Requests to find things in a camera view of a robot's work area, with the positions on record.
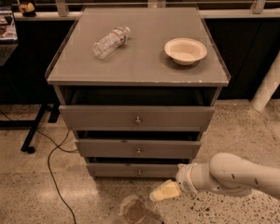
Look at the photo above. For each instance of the grey middle drawer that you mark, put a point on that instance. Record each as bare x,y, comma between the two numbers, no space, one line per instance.
160,149

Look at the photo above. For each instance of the yellow black object on ledge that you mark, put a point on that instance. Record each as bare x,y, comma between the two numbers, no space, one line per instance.
27,9

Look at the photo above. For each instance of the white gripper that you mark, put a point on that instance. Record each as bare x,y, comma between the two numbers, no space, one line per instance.
186,178

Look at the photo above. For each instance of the white pillar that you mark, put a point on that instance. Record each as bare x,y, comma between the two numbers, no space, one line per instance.
268,86

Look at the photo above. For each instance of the grey top drawer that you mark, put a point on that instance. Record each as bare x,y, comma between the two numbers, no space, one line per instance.
137,118

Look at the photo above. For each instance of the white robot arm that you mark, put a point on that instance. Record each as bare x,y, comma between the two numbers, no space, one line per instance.
225,174

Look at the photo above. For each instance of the clear plastic water bottle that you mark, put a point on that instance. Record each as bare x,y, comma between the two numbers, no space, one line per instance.
110,42

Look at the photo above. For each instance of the white paper bowl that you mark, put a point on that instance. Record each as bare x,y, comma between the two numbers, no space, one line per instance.
185,51

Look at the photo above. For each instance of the black side table frame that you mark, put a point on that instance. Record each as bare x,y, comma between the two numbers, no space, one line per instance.
31,125

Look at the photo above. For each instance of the grey drawer cabinet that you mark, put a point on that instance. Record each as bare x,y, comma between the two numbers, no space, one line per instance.
139,72

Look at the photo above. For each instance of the laptop on side table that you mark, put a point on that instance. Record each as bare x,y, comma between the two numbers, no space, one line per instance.
8,34

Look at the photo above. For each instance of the grey drawer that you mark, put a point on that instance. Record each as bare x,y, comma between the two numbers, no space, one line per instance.
137,118
134,170
160,149

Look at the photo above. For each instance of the grey bottom drawer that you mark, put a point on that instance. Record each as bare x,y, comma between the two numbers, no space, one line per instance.
134,170

